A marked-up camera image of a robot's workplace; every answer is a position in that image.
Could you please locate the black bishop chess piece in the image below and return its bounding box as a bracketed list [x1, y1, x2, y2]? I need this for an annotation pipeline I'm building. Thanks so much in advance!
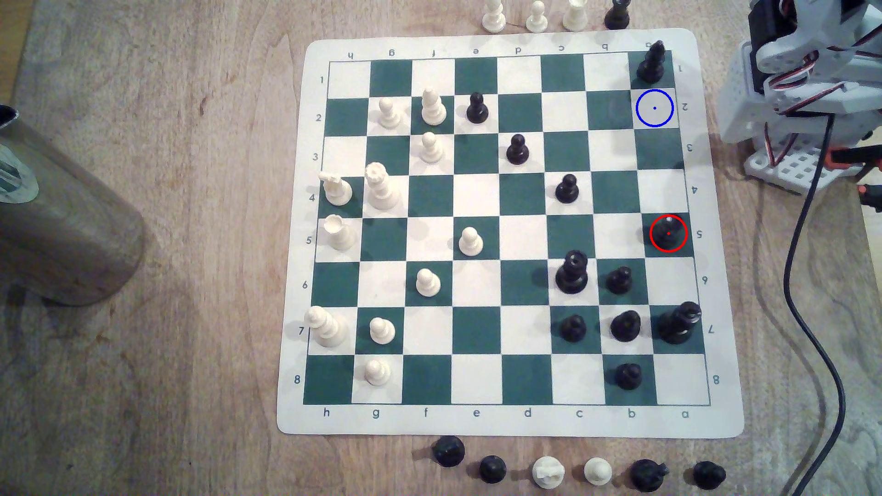
[635, 40, 675, 85]

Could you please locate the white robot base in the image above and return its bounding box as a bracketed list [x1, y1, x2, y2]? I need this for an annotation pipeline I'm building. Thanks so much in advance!
[717, 40, 828, 146]

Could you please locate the black queen chess piece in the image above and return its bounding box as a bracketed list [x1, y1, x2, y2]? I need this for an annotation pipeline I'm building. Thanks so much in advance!
[555, 250, 589, 295]

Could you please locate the white queen chess piece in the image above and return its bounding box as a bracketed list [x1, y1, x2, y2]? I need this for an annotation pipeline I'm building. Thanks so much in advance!
[364, 163, 401, 211]

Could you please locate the black king chess piece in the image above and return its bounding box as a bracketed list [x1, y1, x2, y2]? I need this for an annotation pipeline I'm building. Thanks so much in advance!
[658, 301, 703, 345]

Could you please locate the grey metal cylinder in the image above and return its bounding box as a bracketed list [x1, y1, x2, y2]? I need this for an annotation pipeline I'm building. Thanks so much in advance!
[0, 105, 147, 307]

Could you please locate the black cable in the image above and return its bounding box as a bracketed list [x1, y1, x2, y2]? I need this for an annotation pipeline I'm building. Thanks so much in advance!
[783, 113, 847, 496]

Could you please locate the green and white chess mat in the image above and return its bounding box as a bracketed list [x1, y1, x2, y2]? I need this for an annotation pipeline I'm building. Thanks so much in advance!
[276, 28, 746, 437]

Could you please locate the black knight chess piece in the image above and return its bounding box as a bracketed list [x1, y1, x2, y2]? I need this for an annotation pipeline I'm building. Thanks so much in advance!
[611, 310, 642, 343]
[630, 459, 670, 493]

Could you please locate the white perforated base plate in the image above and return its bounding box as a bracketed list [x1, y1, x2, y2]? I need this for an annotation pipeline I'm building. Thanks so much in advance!
[744, 134, 850, 194]

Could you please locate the orange and black clamp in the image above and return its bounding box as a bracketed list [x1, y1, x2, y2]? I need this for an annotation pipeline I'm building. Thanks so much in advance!
[823, 145, 882, 173]

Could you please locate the white rook chess piece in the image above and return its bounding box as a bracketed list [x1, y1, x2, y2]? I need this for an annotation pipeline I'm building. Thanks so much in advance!
[561, 0, 590, 33]
[323, 214, 356, 251]

